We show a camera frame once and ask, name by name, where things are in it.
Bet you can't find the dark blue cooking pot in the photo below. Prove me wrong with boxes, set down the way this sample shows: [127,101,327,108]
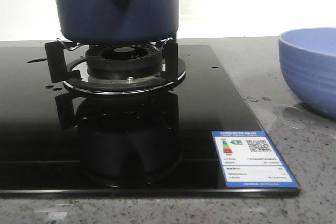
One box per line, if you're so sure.
[56,0,179,45]

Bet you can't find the light blue plastic bowl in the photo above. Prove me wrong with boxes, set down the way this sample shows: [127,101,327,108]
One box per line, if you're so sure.
[278,27,335,119]

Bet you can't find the black pot support grate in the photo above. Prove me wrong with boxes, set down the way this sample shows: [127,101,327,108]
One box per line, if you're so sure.
[45,37,186,95]

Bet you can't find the black gas burner head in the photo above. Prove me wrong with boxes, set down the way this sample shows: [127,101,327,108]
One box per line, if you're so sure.
[85,45,163,80]

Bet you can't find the blue white energy label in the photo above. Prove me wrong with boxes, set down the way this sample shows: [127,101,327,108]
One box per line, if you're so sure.
[212,131,299,189]

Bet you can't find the black glass gas stove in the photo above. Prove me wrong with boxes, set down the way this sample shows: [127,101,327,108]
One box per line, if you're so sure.
[1,45,300,198]

